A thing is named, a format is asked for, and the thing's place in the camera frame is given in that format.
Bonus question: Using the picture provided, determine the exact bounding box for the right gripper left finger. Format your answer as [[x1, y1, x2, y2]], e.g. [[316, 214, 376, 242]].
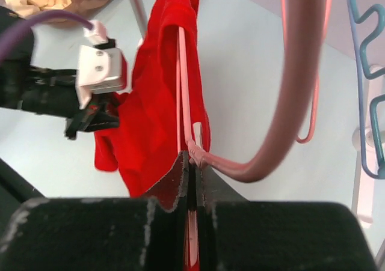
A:
[[1, 152, 189, 270]]

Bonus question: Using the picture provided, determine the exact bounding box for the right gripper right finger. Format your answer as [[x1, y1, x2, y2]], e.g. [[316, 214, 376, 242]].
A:
[[195, 168, 377, 270]]

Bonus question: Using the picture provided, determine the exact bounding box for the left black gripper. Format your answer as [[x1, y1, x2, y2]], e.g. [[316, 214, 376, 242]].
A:
[[1, 63, 120, 139]]

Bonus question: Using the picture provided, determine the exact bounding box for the red t shirt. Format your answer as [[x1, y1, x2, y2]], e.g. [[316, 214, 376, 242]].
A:
[[94, 0, 211, 197]]

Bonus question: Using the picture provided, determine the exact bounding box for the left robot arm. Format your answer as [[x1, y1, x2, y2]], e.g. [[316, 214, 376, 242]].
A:
[[1, 7, 127, 139]]

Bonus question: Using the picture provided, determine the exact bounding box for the teal plastic hanger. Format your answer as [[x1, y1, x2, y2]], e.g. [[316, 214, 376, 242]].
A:
[[350, 0, 384, 180]]

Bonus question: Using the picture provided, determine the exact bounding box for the light blue plastic hanger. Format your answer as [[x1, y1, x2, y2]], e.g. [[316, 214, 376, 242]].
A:
[[344, 0, 371, 133]]

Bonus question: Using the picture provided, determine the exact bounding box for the silver white clothes rack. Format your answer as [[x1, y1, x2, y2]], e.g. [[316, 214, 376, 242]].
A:
[[129, 0, 148, 39]]

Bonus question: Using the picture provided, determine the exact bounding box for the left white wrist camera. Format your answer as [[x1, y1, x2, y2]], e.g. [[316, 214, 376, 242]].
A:
[[75, 20, 128, 109]]

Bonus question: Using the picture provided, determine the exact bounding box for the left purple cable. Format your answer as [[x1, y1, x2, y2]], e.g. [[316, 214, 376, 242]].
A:
[[0, 11, 94, 61]]

